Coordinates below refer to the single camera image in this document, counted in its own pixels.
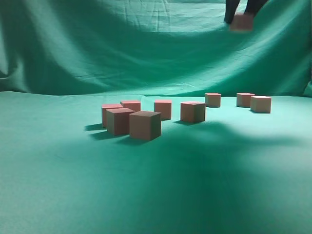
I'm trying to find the column red cube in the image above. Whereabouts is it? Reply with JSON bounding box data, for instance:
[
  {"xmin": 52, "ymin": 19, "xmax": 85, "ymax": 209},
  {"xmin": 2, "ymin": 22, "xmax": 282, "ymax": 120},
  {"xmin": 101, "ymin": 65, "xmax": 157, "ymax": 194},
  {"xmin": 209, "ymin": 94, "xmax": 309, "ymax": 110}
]
[
  {"xmin": 250, "ymin": 96, "xmax": 272, "ymax": 114},
  {"xmin": 180, "ymin": 101, "xmax": 206, "ymax": 123},
  {"xmin": 230, "ymin": 13, "xmax": 254, "ymax": 32},
  {"xmin": 101, "ymin": 104, "xmax": 123, "ymax": 128},
  {"xmin": 120, "ymin": 100, "xmax": 141, "ymax": 112},
  {"xmin": 236, "ymin": 93, "xmax": 255, "ymax": 108},
  {"xmin": 129, "ymin": 111, "xmax": 161, "ymax": 141},
  {"xmin": 205, "ymin": 93, "xmax": 221, "ymax": 108},
  {"xmin": 106, "ymin": 108, "xmax": 134, "ymax": 136}
]

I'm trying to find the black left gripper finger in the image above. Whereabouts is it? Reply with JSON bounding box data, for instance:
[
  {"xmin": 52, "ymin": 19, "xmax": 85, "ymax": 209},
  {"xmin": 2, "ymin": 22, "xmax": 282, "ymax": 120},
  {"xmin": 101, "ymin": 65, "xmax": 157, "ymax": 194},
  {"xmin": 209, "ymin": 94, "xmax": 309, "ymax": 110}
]
[{"xmin": 224, "ymin": 0, "xmax": 240, "ymax": 24}]

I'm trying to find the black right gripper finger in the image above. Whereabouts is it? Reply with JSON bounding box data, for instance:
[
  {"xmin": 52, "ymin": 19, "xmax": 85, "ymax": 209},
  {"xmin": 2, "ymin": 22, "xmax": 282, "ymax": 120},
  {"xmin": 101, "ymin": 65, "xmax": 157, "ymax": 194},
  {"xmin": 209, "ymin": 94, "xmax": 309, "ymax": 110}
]
[{"xmin": 244, "ymin": 0, "xmax": 268, "ymax": 15}]

